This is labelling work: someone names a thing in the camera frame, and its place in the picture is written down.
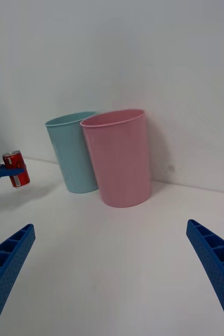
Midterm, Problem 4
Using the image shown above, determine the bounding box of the pale blue plastic waste bin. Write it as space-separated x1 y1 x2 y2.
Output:
44 111 100 194

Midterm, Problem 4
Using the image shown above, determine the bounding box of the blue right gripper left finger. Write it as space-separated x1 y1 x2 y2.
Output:
0 223 36 336

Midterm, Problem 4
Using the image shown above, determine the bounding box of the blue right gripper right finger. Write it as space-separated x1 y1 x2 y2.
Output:
186 219 224 336

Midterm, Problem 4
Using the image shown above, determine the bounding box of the red drink can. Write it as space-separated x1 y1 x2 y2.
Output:
2 150 31 188

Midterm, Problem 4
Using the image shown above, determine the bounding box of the pink plastic waste bin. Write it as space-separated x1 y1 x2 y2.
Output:
80 109 152 208

